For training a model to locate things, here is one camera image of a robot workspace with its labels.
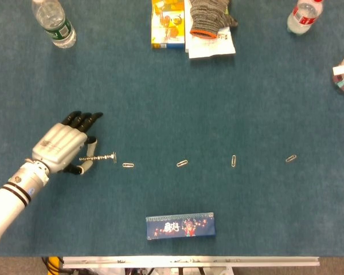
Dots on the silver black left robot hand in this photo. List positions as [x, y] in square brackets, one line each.
[58, 146]

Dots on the magnetic bead rod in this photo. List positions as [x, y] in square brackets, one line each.
[99, 157]

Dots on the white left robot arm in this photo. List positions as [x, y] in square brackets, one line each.
[14, 192]

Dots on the green label water bottle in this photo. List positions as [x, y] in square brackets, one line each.
[58, 28]

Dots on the blue felt table cloth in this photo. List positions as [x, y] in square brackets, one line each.
[172, 100]

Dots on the dark blue printed pencil box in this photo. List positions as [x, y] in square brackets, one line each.
[180, 227]

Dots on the yellow orange printed box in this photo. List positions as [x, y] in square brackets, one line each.
[167, 25]

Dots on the white box with green edge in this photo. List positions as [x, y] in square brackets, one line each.
[186, 28]

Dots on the white printed paper sheet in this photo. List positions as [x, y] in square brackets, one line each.
[215, 47]

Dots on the grey knit work glove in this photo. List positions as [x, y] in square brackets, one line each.
[206, 17]

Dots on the red label plastic bottle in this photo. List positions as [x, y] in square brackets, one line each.
[304, 18]

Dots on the aluminium profile rail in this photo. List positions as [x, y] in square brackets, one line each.
[189, 261]

